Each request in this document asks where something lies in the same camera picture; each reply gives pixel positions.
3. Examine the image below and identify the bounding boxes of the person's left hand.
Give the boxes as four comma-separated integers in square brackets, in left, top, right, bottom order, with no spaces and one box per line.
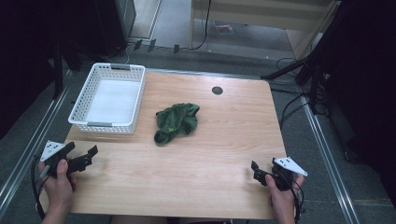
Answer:
[37,159,78,216]

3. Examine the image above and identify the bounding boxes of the red item on floor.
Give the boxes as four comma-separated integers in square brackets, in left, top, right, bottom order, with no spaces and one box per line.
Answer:
[214,22,235,35]

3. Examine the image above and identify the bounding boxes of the black floor cables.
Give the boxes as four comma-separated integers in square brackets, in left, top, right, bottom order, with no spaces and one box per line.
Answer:
[276,57,310,129]

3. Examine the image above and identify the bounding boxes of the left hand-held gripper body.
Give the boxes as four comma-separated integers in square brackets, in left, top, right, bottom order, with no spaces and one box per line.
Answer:
[39,140,77,176]

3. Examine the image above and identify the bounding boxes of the metal floor rail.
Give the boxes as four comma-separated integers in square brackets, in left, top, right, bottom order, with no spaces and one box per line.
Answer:
[301,102,362,224]
[0,70,73,217]

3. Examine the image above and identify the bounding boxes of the black hanging cable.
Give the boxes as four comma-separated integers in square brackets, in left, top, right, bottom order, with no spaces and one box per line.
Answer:
[189,0,213,52]

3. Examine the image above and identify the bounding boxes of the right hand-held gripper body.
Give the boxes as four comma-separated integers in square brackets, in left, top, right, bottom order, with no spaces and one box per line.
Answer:
[270,156,309,192]

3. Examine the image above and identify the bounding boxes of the black tripod stand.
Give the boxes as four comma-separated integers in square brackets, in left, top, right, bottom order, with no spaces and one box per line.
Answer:
[261,46,331,116]

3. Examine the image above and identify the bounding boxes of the white plastic basket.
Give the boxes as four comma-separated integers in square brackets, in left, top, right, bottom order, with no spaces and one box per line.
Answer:
[67,63,147,135]

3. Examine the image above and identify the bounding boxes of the black cabinet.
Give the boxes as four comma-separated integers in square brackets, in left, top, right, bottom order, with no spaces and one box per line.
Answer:
[92,0,138,58]

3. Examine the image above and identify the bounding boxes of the light wooden furniture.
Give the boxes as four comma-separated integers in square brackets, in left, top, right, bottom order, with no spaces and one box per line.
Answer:
[189,0,341,61]

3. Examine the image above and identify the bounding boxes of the person's right hand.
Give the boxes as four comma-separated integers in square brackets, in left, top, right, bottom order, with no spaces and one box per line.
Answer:
[264,173,306,224]

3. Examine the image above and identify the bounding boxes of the green cloth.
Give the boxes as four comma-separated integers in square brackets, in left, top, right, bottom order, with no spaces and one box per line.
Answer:
[153,102,201,147]

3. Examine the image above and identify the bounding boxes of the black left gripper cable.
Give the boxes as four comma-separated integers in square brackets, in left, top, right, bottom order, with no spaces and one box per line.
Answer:
[30,154,49,220]

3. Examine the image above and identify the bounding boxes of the black metal stand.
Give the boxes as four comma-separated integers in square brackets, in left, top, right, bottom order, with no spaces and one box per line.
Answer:
[51,38,65,101]

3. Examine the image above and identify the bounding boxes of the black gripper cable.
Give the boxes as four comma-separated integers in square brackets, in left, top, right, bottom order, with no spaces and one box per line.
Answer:
[30,154,49,220]
[266,172,305,224]

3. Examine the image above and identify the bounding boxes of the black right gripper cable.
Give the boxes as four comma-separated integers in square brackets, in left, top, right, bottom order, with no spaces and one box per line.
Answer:
[266,172,305,224]

